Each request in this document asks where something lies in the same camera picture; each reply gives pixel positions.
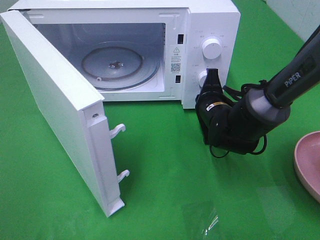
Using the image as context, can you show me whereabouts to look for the pink round plate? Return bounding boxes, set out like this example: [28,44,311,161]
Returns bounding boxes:
[294,131,320,203]

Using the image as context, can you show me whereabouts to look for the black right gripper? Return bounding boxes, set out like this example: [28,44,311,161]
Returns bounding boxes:
[195,68,234,145]

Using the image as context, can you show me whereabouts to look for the white microwave oven body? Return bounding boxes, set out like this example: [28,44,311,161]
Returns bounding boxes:
[6,0,241,109]

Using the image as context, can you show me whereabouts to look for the white microwave door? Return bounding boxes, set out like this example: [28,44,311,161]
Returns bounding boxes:
[0,10,130,216]

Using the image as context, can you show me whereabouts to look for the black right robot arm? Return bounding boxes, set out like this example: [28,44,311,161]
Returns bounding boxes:
[195,28,320,155]

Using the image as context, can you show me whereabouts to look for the upper white microwave knob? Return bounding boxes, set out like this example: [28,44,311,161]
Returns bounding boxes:
[201,37,222,60]

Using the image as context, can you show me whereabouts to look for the clear plastic tape piece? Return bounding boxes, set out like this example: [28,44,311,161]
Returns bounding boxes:
[202,215,221,240]

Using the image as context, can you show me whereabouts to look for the lower white microwave knob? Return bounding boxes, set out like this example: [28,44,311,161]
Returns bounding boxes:
[197,70,207,88]

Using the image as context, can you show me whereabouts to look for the white microwave knob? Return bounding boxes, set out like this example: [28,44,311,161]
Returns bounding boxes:
[197,70,207,88]
[201,37,222,60]

